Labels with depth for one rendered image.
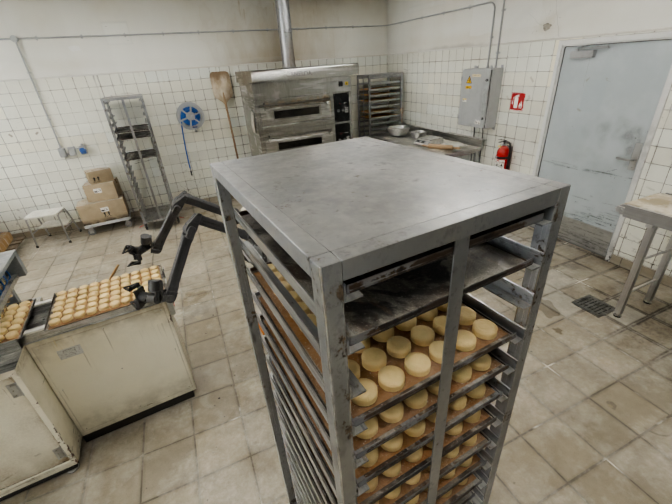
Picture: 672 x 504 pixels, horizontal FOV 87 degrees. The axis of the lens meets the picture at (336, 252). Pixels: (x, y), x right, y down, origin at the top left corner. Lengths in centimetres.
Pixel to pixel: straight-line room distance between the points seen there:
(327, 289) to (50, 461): 247
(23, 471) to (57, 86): 491
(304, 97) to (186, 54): 186
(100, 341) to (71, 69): 460
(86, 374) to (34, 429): 32
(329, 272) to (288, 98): 519
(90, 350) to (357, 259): 219
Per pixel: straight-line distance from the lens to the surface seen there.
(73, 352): 251
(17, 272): 283
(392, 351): 74
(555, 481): 251
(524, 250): 77
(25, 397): 246
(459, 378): 84
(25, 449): 270
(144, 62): 632
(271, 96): 549
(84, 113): 643
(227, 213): 100
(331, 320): 46
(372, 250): 44
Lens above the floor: 203
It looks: 28 degrees down
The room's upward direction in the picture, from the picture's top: 4 degrees counter-clockwise
